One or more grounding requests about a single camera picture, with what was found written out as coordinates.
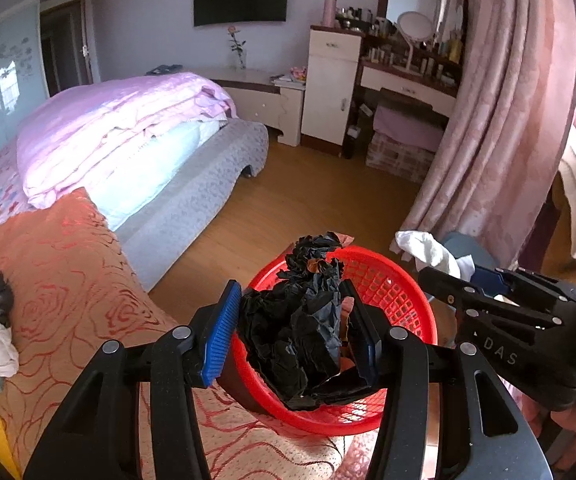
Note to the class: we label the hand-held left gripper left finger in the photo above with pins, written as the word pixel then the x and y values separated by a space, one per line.
pixel 220 335

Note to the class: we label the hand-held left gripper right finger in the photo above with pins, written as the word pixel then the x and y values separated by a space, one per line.
pixel 370 360

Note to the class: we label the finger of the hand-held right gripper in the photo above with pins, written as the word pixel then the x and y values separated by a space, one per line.
pixel 482 305
pixel 490 280

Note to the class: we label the red plastic basket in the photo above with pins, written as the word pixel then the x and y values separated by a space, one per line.
pixel 402 300

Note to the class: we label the large black orange bag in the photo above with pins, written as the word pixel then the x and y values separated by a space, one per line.
pixel 298 340

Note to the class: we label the small black orange bag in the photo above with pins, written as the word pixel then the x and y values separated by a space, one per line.
pixel 318 257

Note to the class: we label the grey-blue plastic stool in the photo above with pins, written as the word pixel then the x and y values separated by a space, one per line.
pixel 467 247

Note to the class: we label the pink fluffy mat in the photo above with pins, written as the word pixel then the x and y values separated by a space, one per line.
pixel 352 460

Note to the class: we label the orange rose-pattern blanket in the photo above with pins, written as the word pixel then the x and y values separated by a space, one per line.
pixel 68 270

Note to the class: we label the pink covered vanity stool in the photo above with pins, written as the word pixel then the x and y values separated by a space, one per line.
pixel 402 135

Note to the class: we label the white vanity table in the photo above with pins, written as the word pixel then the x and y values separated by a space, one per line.
pixel 407 90

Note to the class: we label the row of cosmetic bottles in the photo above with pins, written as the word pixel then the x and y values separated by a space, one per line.
pixel 437 55

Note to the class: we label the cream television cabinet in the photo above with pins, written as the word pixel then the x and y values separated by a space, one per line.
pixel 258 105

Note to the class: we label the pink folded duvet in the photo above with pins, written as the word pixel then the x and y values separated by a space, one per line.
pixel 118 125

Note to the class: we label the white tall cabinet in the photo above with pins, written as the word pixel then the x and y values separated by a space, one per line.
pixel 325 95

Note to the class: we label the stack of books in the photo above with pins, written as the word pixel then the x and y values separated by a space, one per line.
pixel 285 80

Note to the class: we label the round white makeup mirror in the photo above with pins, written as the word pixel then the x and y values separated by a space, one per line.
pixel 414 27

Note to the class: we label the dark flat item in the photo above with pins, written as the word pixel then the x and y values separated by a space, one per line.
pixel 163 69

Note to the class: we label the rose in glass vase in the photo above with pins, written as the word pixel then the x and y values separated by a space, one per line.
pixel 238 47

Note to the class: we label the pink thermos bottle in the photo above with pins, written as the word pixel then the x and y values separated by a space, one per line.
pixel 329 10

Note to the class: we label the dark wooden door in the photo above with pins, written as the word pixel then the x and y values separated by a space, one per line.
pixel 63 45

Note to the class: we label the glass sliding-door wardrobe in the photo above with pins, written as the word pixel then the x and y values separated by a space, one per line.
pixel 3 80

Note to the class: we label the grey fabric bed frame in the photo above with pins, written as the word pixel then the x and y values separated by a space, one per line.
pixel 203 195

